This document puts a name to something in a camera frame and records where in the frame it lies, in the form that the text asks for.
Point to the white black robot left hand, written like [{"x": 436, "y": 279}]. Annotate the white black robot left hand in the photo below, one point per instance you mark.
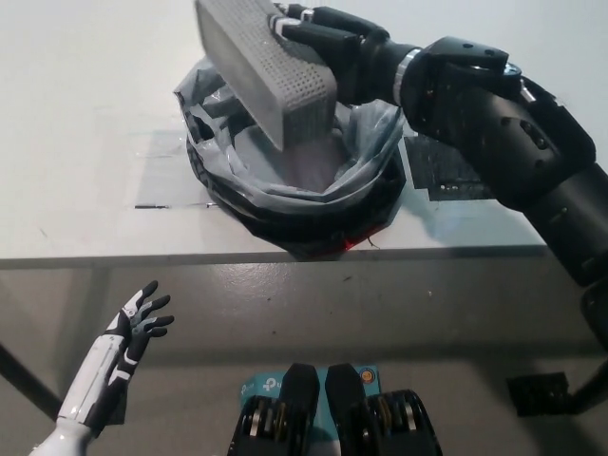
[{"x": 95, "y": 375}]

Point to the thin dark thread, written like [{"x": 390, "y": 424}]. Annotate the thin dark thread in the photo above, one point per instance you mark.
[{"x": 373, "y": 244}]

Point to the black floor foot plate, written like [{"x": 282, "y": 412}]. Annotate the black floor foot plate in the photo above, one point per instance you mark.
[{"x": 537, "y": 394}]

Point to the bin with grey bag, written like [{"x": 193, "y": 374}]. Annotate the bin with grey bag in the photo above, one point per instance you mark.
[{"x": 285, "y": 223}]

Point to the black tape patch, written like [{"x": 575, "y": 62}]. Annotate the black tape patch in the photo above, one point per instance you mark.
[{"x": 437, "y": 171}]

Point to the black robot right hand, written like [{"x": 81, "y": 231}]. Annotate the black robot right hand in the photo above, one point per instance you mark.
[{"x": 351, "y": 52}]

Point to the grey perforated rectangular container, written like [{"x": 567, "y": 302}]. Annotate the grey perforated rectangular container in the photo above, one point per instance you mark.
[{"x": 252, "y": 57}]

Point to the teal tp-link box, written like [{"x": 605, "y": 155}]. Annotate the teal tp-link box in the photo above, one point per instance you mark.
[{"x": 261, "y": 385}]

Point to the clear tape patch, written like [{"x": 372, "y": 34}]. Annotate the clear tape patch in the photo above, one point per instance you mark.
[{"x": 161, "y": 180}]

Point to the robot left black body block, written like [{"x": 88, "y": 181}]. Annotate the robot left black body block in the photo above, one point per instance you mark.
[{"x": 294, "y": 394}]

